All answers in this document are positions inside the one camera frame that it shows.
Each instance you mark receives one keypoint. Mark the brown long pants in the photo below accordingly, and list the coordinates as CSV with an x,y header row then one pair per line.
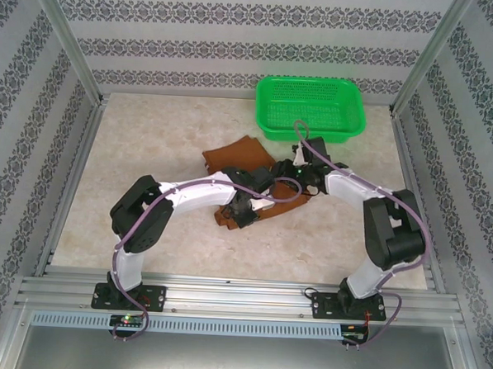
x,y
240,155

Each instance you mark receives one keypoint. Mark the aluminium side rail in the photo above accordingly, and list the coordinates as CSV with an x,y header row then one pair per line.
x,y
405,159
80,159

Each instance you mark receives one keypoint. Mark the aluminium frame post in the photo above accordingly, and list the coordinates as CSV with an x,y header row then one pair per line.
x,y
64,38
433,58

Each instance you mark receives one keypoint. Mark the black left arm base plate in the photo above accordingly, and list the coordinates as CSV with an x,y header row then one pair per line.
x,y
153,297

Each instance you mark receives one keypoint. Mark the aluminium mounting rail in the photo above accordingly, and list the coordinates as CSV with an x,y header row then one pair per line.
x,y
232,297

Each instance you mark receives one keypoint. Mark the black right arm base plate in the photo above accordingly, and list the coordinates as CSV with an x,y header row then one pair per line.
x,y
325,306

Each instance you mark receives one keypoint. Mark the grey metal sheet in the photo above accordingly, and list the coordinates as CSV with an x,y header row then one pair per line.
x,y
237,359

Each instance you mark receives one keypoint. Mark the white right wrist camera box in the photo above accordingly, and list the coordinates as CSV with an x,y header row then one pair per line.
x,y
301,154

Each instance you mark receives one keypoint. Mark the green plastic mesh basket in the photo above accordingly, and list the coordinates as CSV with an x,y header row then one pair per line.
x,y
312,109

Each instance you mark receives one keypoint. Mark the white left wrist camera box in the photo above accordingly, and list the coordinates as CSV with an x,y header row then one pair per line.
x,y
264,205

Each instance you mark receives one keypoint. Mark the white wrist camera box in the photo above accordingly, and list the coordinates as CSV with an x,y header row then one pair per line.
x,y
264,205
301,154

